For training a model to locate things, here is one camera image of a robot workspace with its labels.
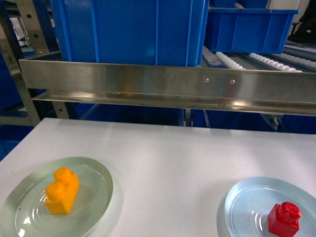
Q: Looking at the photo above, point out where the red one-stud toy block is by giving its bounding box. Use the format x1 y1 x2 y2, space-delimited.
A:
268 202 302 237

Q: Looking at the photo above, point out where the large blue bin left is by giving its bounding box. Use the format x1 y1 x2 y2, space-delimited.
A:
50 0 209 67

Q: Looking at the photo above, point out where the steel rack upright post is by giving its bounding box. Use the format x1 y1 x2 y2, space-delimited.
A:
0 0 67 127

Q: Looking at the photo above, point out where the green glass plate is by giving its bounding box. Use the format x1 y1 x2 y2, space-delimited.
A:
0 157 122 237

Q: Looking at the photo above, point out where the blue glass plate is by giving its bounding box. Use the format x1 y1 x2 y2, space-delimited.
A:
217 177 316 237

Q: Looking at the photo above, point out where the stainless steel rack rail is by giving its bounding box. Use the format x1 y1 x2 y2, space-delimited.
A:
26 59 316 116

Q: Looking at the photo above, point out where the white roller conveyor track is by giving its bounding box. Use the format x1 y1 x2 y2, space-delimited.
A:
215 52 303 73

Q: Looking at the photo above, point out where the blue bin right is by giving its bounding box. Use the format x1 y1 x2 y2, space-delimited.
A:
204 8 299 54

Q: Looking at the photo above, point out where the yellow two-stud toy block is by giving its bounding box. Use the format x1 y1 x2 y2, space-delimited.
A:
44 167 80 215

